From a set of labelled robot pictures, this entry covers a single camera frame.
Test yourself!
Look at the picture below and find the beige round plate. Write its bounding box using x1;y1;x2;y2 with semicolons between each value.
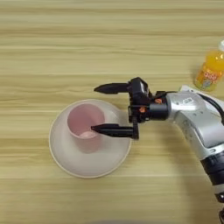
48;98;132;179

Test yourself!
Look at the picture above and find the small black box white label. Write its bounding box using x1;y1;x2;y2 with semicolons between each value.
128;76;151;103

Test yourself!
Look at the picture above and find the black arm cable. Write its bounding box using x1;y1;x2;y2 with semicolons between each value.
200;94;224;124

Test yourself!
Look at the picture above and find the orange juice bottle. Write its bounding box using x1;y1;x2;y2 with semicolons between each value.
193;39;224;93

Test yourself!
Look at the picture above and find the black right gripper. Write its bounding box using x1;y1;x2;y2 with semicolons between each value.
90;82;170;140

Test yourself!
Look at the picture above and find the pink plastic cup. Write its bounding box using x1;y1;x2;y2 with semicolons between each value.
66;102;106;155

